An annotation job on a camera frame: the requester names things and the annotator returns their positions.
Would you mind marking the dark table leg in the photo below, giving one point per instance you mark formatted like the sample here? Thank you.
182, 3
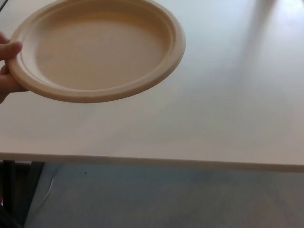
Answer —
16, 190

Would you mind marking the beige round paper plate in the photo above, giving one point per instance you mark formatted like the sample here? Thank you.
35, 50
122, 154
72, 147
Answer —
102, 50

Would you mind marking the person's bare hand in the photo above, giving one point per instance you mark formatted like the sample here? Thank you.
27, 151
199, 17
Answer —
9, 50

